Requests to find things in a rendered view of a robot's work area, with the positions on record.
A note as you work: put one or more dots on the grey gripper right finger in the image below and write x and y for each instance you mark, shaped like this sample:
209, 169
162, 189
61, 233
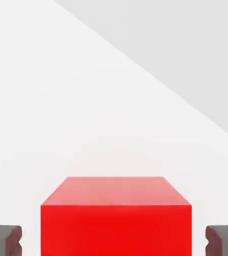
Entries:
226, 240

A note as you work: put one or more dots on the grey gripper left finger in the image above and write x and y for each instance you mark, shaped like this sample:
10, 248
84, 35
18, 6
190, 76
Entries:
0, 240

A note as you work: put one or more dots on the small red cube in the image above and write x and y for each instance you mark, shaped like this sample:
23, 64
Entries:
115, 226

